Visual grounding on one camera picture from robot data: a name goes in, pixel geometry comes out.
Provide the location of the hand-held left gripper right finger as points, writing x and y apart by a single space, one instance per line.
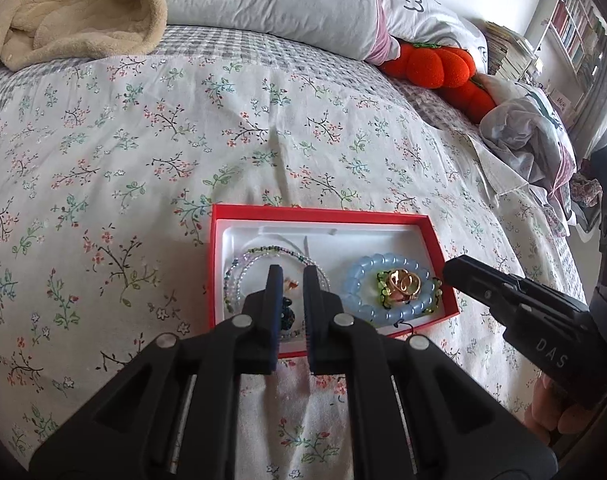
309 320

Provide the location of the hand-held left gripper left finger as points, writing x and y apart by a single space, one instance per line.
276 320

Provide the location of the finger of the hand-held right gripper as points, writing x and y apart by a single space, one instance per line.
483 285

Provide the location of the red jewelry box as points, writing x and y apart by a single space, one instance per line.
333 245

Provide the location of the person's right hand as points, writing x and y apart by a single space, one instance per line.
553 412

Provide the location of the crumpled white clothing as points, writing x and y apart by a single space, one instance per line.
523 130

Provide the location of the orange pumpkin plush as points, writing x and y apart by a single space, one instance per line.
423 65
471 102

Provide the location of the floral bed sheet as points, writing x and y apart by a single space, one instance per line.
133 160

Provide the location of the stack of books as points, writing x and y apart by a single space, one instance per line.
508 50

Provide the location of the white bookshelf with books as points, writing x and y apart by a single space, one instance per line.
578 25

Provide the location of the grey checked bed sheet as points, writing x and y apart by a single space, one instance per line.
208 42

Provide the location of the beige fleece blanket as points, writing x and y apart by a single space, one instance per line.
83 10

